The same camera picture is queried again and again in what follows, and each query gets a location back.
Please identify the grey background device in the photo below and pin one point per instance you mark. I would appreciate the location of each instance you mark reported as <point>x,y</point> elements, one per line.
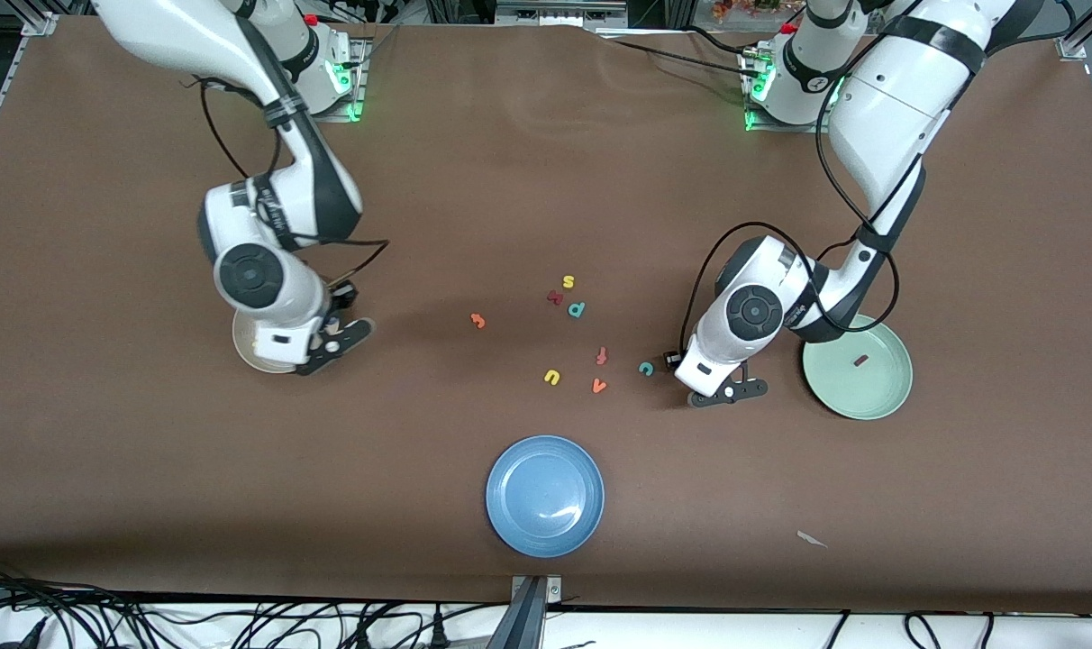
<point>559,13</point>

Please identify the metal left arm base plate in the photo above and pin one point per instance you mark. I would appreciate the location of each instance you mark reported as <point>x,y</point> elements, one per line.
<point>780,128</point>

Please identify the light green plate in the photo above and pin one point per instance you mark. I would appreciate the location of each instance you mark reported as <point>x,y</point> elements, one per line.
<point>870,388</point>

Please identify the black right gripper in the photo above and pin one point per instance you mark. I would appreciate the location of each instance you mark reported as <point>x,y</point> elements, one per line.
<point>343,293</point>

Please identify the beige brown plate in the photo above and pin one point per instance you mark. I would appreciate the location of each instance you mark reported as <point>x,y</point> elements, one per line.
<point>249,351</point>

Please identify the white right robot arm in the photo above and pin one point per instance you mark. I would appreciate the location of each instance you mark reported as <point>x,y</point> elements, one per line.
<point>267,216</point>

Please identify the blue plate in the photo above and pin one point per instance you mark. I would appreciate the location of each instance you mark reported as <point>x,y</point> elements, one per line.
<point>545,496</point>

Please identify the small white paper scrap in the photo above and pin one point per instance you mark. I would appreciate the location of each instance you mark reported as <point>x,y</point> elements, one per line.
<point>810,538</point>

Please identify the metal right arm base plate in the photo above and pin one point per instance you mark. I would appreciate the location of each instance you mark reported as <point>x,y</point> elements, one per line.
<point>360,90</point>

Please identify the grey metal camera post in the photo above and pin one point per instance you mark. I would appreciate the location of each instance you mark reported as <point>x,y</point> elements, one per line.
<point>528,613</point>

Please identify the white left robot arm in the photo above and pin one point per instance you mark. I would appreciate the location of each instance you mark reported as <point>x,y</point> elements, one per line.
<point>888,108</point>

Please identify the brown table cover sheet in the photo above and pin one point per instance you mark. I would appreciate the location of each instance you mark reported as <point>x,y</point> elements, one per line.
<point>510,180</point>

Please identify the orange background flowers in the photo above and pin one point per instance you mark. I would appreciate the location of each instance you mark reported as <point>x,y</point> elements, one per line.
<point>753,9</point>

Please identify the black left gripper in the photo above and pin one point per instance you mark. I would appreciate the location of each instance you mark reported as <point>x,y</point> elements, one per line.
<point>672,361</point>

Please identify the aluminium frame rail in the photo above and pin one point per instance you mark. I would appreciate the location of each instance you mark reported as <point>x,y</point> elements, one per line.
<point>1082,36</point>
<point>23,45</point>

